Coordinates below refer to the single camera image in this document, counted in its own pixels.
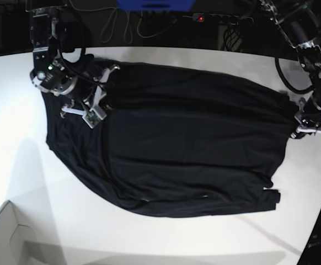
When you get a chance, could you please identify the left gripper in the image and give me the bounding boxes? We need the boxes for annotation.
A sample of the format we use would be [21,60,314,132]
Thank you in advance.
[291,98,321,139]

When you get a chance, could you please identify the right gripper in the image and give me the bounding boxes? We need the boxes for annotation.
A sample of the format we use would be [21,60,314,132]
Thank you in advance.
[60,64,120,129]

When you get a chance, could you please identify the black t-shirt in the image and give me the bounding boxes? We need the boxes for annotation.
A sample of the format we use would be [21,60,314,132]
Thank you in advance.
[42,63,298,218]

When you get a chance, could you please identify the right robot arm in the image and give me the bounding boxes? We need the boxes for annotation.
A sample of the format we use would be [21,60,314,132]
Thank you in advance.
[26,1,120,129]

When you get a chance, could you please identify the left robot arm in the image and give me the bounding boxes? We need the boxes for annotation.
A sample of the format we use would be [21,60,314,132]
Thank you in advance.
[239,1,321,139]

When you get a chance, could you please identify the blue plastic bin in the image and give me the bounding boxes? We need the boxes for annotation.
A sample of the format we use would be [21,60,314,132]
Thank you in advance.
[117,0,195,12]

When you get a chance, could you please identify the black power strip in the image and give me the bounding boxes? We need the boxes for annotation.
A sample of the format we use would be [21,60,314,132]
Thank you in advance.
[182,13,254,26]

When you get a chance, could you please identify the white cardboard box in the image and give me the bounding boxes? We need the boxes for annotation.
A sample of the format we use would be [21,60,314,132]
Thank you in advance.
[0,201,35,265]

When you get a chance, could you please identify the grey cable loops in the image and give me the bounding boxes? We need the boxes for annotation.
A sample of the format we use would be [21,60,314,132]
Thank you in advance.
[66,0,178,44]

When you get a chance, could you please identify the black cable bundle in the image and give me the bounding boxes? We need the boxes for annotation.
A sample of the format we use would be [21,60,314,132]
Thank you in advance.
[218,23,245,52]

